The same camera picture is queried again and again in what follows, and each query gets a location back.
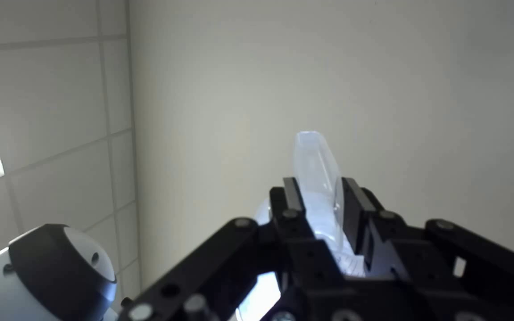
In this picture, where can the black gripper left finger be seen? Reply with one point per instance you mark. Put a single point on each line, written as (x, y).
(293, 238)

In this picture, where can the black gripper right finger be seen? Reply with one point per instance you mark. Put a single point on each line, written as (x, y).
(446, 261)

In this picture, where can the clear plastic measuring jug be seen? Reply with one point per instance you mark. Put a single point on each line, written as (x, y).
(319, 179)

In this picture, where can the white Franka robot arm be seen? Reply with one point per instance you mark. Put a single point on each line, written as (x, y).
(48, 274)

